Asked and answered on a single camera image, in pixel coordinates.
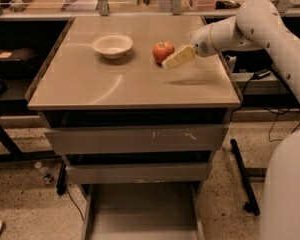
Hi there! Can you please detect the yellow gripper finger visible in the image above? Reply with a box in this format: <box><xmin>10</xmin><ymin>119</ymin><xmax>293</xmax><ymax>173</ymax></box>
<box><xmin>162</xmin><ymin>45</ymin><xmax>196</xmax><ymax>70</ymax></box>

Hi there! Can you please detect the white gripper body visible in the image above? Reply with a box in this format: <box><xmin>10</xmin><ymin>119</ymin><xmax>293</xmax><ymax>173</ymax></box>
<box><xmin>190</xmin><ymin>24</ymin><xmax>218</xmax><ymax>57</ymax></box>

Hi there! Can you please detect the red apple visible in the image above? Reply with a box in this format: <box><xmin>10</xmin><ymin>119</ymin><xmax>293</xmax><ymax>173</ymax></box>
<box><xmin>152</xmin><ymin>41</ymin><xmax>175</xmax><ymax>64</ymax></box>

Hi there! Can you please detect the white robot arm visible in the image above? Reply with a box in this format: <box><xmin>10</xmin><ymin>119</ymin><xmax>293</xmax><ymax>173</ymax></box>
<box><xmin>163</xmin><ymin>0</ymin><xmax>300</xmax><ymax>240</ymax></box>

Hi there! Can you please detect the top grey drawer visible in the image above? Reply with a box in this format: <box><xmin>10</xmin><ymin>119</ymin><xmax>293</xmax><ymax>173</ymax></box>
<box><xmin>45</xmin><ymin>124</ymin><xmax>228</xmax><ymax>155</ymax></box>

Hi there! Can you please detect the grey drawer cabinet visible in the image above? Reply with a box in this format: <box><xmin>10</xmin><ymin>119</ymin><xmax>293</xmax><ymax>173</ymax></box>
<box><xmin>25</xmin><ymin>15</ymin><xmax>244</xmax><ymax>240</ymax></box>

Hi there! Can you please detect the middle grey drawer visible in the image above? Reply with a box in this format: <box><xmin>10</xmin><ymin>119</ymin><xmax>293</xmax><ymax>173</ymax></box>
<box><xmin>66</xmin><ymin>163</ymin><xmax>212</xmax><ymax>184</ymax></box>

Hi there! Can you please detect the bottom open grey drawer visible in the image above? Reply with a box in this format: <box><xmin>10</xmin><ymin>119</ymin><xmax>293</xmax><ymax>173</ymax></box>
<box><xmin>81</xmin><ymin>182</ymin><xmax>205</xmax><ymax>240</ymax></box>

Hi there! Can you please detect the black phone device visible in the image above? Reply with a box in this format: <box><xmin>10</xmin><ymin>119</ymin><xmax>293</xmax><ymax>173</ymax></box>
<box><xmin>253</xmin><ymin>69</ymin><xmax>271</xmax><ymax>80</ymax></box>

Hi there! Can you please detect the white bowl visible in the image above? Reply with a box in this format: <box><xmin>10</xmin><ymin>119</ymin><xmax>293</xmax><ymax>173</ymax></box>
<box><xmin>92</xmin><ymin>33</ymin><xmax>133</xmax><ymax>60</ymax></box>

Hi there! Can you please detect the black floor stand bar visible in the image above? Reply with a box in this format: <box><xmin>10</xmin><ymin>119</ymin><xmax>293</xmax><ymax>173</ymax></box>
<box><xmin>230</xmin><ymin>139</ymin><xmax>260</xmax><ymax>216</ymax></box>

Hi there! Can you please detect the black bag on shelf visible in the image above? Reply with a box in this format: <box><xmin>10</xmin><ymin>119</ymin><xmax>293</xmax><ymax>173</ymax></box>
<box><xmin>0</xmin><ymin>48</ymin><xmax>38</xmax><ymax>70</ymax></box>

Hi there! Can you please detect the plastic bottle on floor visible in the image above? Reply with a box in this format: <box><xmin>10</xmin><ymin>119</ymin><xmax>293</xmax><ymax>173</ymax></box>
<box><xmin>34</xmin><ymin>162</ymin><xmax>54</xmax><ymax>185</ymax></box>

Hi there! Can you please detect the black power cable right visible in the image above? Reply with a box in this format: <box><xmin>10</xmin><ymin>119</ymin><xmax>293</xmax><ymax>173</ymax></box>
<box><xmin>263</xmin><ymin>105</ymin><xmax>300</xmax><ymax>143</ymax></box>

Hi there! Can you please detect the black cable on floor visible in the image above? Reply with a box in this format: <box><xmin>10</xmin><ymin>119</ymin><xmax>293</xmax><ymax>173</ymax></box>
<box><xmin>65</xmin><ymin>187</ymin><xmax>86</xmax><ymax>222</ymax></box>

